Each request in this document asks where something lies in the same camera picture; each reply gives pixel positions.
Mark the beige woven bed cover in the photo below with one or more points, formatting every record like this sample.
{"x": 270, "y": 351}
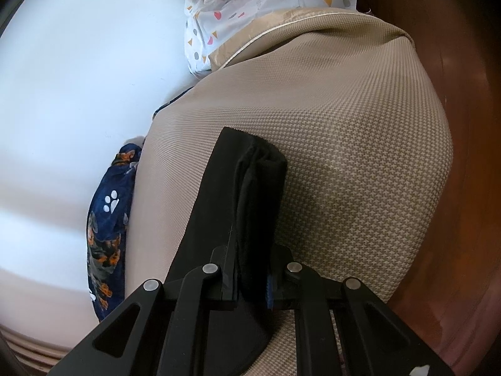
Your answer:
{"x": 352, "y": 125}

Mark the navy dog print blanket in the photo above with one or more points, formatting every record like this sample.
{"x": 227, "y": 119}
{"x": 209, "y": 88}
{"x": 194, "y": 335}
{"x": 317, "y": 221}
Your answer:
{"x": 105, "y": 223}

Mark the black pants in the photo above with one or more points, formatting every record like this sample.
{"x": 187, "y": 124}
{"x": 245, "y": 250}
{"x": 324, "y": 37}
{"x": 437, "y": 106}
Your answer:
{"x": 258, "y": 188}

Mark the white triangle print sheet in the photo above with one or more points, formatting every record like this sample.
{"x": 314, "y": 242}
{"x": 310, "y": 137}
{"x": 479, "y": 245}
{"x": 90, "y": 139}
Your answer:
{"x": 235, "y": 8}

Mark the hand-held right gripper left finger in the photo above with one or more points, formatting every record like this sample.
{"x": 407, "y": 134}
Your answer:
{"x": 229, "y": 282}

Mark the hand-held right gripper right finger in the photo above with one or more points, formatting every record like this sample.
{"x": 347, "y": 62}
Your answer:
{"x": 269, "y": 294}

